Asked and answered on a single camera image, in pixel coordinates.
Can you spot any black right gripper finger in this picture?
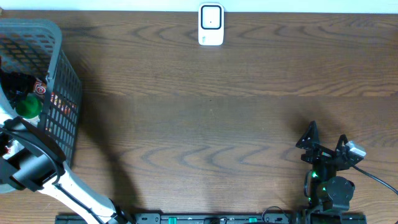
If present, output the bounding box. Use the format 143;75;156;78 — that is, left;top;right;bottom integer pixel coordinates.
335;134;348;156
295;121;320;149

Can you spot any green lid jar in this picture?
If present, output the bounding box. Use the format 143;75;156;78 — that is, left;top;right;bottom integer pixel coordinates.
16;95;43;119

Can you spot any red Top chocolate bar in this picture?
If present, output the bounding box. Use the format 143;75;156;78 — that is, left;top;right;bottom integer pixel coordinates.
33;79;77;115

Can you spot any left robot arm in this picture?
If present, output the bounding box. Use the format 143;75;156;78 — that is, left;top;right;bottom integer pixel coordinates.
1;116;135;223

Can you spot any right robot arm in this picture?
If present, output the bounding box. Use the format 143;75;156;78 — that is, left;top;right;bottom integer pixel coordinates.
296;121;355;223

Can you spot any white barcode scanner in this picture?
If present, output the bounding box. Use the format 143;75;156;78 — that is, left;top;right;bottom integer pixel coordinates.
198;2;224;46

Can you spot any grey plastic basket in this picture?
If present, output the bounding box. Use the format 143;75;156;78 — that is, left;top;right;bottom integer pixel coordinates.
0;17;83;194

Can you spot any black left camera cable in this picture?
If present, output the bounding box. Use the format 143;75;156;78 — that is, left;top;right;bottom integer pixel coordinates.
0;127;103;224

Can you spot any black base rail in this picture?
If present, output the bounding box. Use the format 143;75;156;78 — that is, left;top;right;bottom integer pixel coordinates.
55;212;368;224

